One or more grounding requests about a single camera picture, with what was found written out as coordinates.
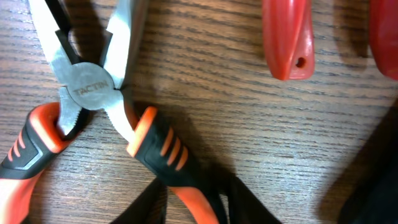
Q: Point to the red handled snips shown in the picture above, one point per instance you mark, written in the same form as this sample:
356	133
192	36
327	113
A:
287	34

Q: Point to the orange black needle-nose pliers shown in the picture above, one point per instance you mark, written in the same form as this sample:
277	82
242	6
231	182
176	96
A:
87	87

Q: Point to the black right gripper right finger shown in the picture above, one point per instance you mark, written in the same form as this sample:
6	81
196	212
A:
374	200

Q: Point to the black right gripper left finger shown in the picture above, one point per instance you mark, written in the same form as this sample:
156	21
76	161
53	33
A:
151	205

